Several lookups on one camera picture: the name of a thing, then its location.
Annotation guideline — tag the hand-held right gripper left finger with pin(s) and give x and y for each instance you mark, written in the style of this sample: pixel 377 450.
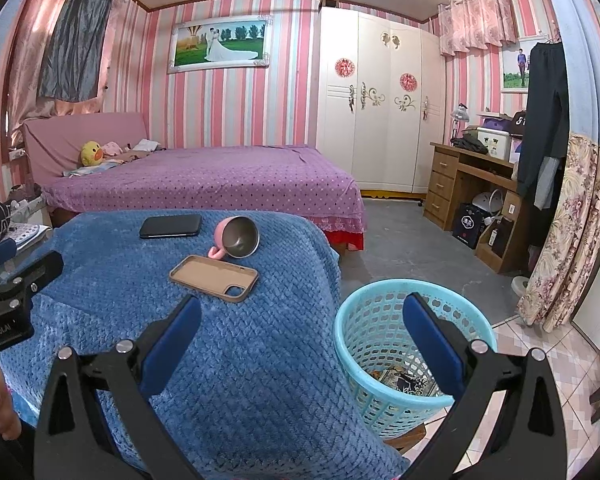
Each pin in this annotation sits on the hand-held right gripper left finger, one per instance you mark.
pixel 172 340

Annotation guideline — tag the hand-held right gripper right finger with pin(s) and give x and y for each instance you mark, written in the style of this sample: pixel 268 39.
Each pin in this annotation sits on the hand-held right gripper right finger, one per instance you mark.
pixel 430 342

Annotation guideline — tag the silver printed snack wrapper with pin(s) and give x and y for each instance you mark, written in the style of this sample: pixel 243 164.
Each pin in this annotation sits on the silver printed snack wrapper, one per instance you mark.
pixel 412 384

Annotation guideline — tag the light blue plastic basket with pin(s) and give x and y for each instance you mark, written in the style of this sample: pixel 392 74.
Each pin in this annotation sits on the light blue plastic basket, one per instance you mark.
pixel 375 330

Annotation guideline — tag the person's left hand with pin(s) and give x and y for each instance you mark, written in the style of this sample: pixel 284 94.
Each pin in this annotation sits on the person's left hand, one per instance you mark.
pixel 5 405

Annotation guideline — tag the white dotted pad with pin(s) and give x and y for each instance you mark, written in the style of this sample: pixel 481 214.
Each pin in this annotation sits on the white dotted pad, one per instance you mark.
pixel 30 234

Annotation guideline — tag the pile of clothes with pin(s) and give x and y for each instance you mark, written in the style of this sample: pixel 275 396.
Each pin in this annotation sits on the pile of clothes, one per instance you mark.
pixel 25 202

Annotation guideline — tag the blue knitted blanket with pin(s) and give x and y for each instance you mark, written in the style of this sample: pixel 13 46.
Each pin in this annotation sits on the blue knitted blanket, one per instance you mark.
pixel 230 385

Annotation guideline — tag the tan phone case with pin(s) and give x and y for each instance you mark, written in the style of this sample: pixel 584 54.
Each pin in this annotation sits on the tan phone case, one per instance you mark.
pixel 210 275

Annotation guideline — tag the white power strip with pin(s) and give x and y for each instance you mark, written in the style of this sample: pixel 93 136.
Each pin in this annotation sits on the white power strip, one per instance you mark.
pixel 16 153

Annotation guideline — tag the white floor bowl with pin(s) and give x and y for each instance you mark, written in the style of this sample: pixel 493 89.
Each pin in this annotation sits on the white floor bowl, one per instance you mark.
pixel 520 285

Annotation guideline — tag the black phone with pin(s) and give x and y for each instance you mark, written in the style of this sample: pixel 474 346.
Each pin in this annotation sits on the black phone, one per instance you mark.
pixel 170 226

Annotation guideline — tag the brown cardboard box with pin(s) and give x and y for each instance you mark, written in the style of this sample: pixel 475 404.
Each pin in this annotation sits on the brown cardboard box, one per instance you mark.
pixel 495 240

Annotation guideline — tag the pink cup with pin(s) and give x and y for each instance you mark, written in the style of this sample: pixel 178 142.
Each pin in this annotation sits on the pink cup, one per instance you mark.
pixel 240 237

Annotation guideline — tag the black printed box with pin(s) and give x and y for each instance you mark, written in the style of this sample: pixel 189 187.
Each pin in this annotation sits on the black printed box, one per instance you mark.
pixel 469 225

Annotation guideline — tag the pink headboard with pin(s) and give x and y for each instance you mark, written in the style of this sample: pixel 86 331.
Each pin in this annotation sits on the pink headboard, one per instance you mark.
pixel 55 145

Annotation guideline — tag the yellow duck plush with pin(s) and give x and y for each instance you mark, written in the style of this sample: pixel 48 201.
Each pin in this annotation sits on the yellow duck plush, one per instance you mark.
pixel 91 154

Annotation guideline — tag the pink clothes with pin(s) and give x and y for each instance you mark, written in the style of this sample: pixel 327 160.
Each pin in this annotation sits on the pink clothes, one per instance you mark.
pixel 112 148

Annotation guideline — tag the white small fan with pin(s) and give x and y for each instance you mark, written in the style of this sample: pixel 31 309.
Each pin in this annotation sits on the white small fan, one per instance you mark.
pixel 487 202

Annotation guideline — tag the wooden desk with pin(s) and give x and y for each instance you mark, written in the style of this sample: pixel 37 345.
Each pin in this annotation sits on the wooden desk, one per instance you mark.
pixel 445 185

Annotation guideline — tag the white folded cloth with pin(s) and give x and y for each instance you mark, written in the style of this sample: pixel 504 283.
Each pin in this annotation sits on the white folded cloth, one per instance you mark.
pixel 146 145

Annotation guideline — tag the purple dotted bed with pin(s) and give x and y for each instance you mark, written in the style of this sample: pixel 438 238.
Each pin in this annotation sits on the purple dotted bed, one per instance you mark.
pixel 220 180

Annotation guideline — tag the floral striped curtain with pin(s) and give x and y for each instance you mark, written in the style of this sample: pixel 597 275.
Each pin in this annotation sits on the floral striped curtain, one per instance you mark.
pixel 575 220

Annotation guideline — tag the pink shiny curtain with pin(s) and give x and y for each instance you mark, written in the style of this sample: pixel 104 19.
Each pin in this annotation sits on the pink shiny curtain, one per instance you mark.
pixel 25 60

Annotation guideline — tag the dark clothes heap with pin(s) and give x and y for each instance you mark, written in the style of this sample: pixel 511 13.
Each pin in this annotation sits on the dark clothes heap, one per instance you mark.
pixel 467 145

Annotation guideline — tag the white storage box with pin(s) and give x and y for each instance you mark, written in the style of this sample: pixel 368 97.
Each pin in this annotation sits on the white storage box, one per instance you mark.
pixel 492 145

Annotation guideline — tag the white wardrobe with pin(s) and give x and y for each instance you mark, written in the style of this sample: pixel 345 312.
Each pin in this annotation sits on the white wardrobe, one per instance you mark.
pixel 380 135

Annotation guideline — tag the purple bag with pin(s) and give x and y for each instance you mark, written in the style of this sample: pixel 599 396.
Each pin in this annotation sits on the purple bag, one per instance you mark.
pixel 495 124

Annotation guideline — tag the grey window cloth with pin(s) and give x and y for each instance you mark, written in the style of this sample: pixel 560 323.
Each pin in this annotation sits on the grey window cloth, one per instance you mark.
pixel 75 40

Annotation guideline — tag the desk lamp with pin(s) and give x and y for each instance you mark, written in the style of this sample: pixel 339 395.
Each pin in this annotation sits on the desk lamp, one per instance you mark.
pixel 460 115

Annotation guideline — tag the black bag with white print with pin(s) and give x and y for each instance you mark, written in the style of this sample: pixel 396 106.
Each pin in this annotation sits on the black bag with white print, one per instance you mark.
pixel 517 124

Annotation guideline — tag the dark hanging clothes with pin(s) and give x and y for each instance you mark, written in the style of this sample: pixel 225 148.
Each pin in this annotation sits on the dark hanging clothes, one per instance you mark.
pixel 545 120

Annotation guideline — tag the small framed photo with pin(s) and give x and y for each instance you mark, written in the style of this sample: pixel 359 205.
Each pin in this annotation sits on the small framed photo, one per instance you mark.
pixel 514 67

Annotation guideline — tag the framed wedding picture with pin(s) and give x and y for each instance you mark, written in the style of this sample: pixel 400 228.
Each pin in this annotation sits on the framed wedding picture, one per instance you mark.
pixel 220 45

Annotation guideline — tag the pink valance curtain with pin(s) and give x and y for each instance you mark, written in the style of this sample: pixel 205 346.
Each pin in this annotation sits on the pink valance curtain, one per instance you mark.
pixel 475 20

